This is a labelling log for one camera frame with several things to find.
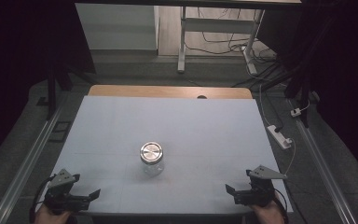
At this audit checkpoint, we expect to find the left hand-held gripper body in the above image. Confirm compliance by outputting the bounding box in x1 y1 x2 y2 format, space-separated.
43 168 91 216

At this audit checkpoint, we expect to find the black metal stand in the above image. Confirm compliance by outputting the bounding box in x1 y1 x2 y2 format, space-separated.
36 57 98 121
251 60 312 129

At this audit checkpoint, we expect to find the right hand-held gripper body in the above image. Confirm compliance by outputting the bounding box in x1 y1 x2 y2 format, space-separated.
233 164 288 208

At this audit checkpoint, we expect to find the metal floor rail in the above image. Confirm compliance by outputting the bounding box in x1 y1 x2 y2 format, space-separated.
287 98 358 224
0 92 68 224

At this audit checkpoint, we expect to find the white power strip cable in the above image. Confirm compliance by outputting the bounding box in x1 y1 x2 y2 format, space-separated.
258 83 273 128

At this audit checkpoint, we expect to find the white table mat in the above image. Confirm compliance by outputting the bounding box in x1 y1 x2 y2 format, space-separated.
53 95 295 217

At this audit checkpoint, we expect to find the clear glass jar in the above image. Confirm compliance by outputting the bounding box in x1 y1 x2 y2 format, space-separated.
139 141 165 177

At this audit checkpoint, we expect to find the thin white cable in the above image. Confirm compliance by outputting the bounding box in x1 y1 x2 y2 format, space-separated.
283 137 297 175

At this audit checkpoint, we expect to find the tangle of black cables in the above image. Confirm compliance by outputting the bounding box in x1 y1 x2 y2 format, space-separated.
185 7 278 64

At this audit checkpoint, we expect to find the white power strip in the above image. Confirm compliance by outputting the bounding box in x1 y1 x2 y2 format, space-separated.
267 124 294 150

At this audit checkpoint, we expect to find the silver metal jar lid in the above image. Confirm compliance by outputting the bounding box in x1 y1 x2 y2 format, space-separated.
139 141 164 165

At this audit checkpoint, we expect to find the white desk frame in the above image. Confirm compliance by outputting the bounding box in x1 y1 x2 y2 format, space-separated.
177 6 266 76

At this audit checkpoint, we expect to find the person's right hand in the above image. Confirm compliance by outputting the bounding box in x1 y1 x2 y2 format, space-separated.
249 191 285 224

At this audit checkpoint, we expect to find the person's left hand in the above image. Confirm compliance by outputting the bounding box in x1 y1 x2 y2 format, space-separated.
33 203 73 224

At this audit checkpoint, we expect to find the wooden table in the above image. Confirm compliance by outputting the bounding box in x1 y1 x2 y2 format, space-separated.
88 84 254 100

